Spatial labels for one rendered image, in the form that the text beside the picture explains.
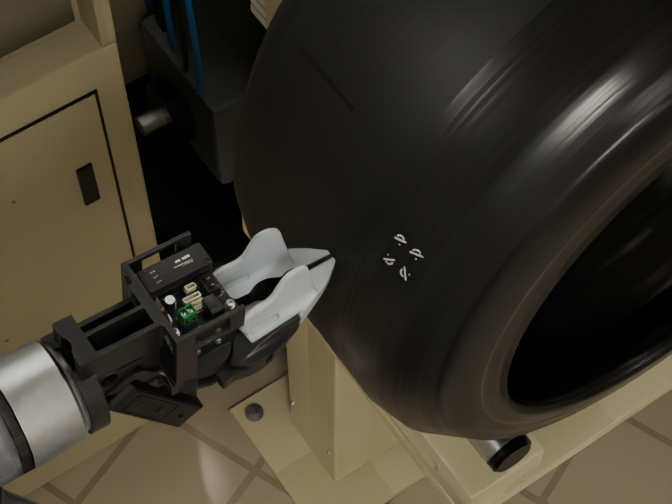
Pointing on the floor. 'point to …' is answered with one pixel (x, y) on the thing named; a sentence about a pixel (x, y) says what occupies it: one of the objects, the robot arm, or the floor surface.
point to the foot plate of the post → (349, 490)
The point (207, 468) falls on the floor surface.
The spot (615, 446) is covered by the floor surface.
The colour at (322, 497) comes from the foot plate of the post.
